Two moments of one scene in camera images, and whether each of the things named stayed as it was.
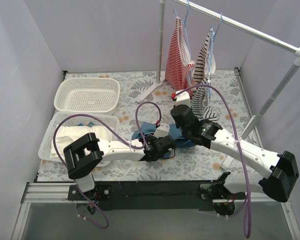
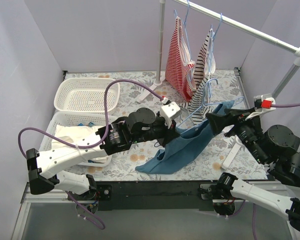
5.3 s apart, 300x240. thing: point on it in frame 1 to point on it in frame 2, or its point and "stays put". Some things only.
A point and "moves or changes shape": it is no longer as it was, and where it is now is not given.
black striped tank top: [199, 102] stays put
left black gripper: [168, 141] to [168, 134]
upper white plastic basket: [87, 95] stays put
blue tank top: [149, 129] moves or changes shape
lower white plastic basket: [70, 118] stays put
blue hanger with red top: [184, 22] stays put
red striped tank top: [177, 66] stays put
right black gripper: [181, 114] to [233, 124]
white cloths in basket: [65, 134] stays put
